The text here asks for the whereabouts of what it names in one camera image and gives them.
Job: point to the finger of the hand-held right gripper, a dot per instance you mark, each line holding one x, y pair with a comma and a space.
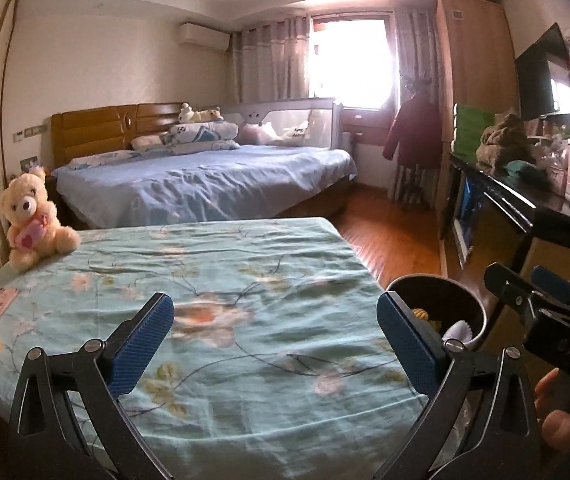
552, 285
512, 290

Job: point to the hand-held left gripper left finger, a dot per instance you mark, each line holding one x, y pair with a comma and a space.
142, 340

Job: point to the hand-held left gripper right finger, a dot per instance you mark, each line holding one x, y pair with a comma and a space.
405, 345

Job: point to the orange foam net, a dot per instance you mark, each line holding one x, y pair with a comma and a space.
422, 316

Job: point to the white foam net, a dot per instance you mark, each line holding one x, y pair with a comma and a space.
457, 332

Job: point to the round trash bin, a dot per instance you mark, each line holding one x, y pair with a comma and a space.
435, 290

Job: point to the person's right hand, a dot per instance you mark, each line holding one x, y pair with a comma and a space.
557, 422

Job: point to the black television cabinet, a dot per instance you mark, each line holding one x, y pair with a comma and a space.
505, 200

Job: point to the green cloth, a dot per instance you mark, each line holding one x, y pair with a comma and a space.
525, 171

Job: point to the floral teal bed sheet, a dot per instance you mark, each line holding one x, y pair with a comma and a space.
245, 270

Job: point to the coat rack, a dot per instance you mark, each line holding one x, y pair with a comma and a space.
417, 185

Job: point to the brown plush toy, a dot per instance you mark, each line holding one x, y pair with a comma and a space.
502, 140

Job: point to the bed with blue sheet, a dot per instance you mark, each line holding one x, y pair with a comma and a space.
205, 180

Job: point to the cream teddy bear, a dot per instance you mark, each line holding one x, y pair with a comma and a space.
25, 205

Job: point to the dark red coat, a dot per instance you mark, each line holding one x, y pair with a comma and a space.
412, 130

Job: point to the floral pillow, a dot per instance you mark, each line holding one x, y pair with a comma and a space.
150, 142

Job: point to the light blue pillow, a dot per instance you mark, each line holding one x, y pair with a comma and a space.
205, 147

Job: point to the black television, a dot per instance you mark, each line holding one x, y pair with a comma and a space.
540, 75

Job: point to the wooden headboard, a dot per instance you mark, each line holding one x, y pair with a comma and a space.
100, 130

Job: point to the blue cartoon print pillow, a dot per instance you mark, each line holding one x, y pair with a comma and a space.
202, 132

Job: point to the desk under window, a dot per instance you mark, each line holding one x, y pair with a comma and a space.
367, 127

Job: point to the cream plush toy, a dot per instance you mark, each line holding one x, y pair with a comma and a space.
209, 114

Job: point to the pink plush toy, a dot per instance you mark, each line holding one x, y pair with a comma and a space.
257, 134

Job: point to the small white plush toy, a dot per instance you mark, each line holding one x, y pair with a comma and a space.
296, 131

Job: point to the tall wooden wardrobe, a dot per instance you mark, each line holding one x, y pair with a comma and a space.
475, 50

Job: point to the grey striped curtain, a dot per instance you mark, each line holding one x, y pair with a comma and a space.
270, 60
415, 50

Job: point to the window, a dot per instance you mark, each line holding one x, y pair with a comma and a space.
352, 60

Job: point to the white air conditioner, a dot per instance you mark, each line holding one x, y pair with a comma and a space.
204, 37

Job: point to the photo frame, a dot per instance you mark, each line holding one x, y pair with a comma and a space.
30, 163

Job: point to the wall socket panel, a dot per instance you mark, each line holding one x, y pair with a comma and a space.
35, 130

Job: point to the grey bed guard rail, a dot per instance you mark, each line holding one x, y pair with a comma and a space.
290, 112

